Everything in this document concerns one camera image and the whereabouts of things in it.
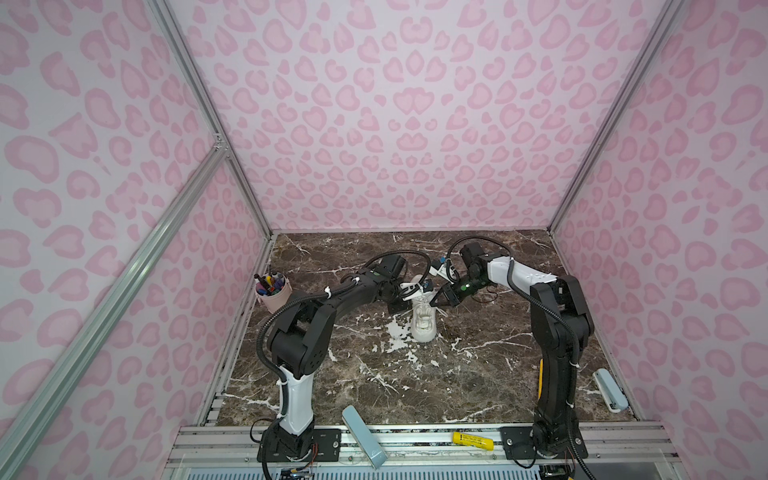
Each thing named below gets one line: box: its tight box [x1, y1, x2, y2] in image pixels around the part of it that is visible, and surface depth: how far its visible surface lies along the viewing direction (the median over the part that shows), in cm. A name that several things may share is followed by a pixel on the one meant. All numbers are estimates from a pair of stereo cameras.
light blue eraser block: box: [341, 405, 388, 469], surface depth 73 cm
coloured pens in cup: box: [254, 272, 286, 296], surface depth 92 cm
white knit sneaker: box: [411, 275, 437, 343], surface depth 92 cm
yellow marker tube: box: [452, 432, 495, 451], surface depth 74 cm
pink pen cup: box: [254, 273, 293, 314], surface depth 92 cm
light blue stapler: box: [592, 368, 629, 413], surface depth 80 cm
